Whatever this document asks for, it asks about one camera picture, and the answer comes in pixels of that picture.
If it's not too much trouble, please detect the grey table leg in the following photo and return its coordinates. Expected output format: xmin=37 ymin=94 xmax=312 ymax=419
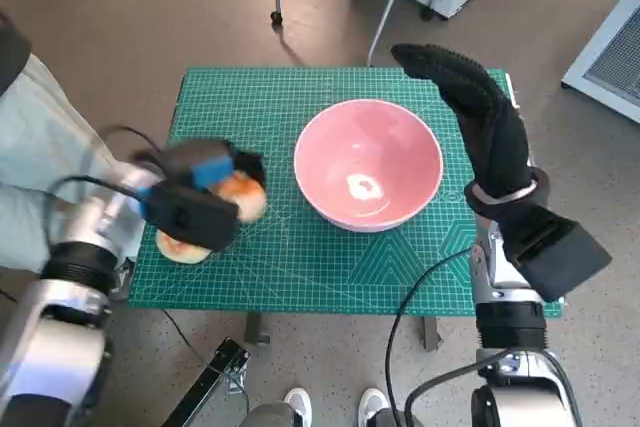
xmin=421 ymin=316 xmax=444 ymax=353
xmin=244 ymin=314 xmax=273 ymax=348

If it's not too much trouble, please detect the person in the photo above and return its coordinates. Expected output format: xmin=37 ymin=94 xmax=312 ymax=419
xmin=0 ymin=9 xmax=146 ymax=298

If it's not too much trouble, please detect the pink bowl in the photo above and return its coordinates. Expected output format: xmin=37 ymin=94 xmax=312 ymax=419
xmin=293 ymin=99 xmax=445 ymax=234

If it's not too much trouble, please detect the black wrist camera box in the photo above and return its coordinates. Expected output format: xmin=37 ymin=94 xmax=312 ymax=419
xmin=141 ymin=184 xmax=240 ymax=253
xmin=499 ymin=204 xmax=614 ymax=303

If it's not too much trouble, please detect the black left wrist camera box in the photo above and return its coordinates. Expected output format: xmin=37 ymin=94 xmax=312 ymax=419
xmin=141 ymin=184 xmax=240 ymax=253

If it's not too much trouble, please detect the thick black looped arm cable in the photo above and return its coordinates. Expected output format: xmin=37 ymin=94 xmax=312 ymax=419
xmin=403 ymin=346 xmax=584 ymax=427

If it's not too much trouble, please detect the round toasted bread bun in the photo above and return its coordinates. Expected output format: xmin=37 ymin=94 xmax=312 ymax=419
xmin=155 ymin=229 xmax=211 ymax=265

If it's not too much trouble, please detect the green cutting mat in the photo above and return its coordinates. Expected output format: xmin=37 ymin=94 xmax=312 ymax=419
xmin=127 ymin=65 xmax=564 ymax=318

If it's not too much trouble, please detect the thin black floor cable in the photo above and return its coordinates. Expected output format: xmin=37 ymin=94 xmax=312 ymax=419
xmin=162 ymin=309 xmax=251 ymax=413

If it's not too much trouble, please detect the white shoe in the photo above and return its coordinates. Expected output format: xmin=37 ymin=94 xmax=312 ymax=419
xmin=358 ymin=387 xmax=390 ymax=427
xmin=283 ymin=387 xmax=314 ymax=427

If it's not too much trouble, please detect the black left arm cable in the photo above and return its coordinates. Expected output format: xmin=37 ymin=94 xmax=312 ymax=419
xmin=47 ymin=125 xmax=169 ymax=208

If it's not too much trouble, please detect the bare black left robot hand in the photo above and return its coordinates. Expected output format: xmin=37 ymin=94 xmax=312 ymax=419
xmin=159 ymin=140 xmax=267 ymax=198

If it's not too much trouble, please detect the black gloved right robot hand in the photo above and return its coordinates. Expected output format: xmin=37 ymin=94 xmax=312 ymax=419
xmin=390 ymin=43 xmax=532 ymax=201

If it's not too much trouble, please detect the long black arm cable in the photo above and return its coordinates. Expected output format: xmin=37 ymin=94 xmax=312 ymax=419
xmin=385 ymin=246 xmax=474 ymax=427

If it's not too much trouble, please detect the black metal frame bar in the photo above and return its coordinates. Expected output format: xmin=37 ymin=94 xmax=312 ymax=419
xmin=162 ymin=338 xmax=251 ymax=427

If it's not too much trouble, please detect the white framed grille panel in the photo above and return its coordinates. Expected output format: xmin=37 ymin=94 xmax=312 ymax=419
xmin=560 ymin=0 xmax=640 ymax=126

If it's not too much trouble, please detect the long toasted bread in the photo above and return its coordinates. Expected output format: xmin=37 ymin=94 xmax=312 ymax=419
xmin=214 ymin=170 xmax=267 ymax=222

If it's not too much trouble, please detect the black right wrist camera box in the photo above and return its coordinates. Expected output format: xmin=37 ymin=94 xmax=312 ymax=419
xmin=499 ymin=204 xmax=614 ymax=303

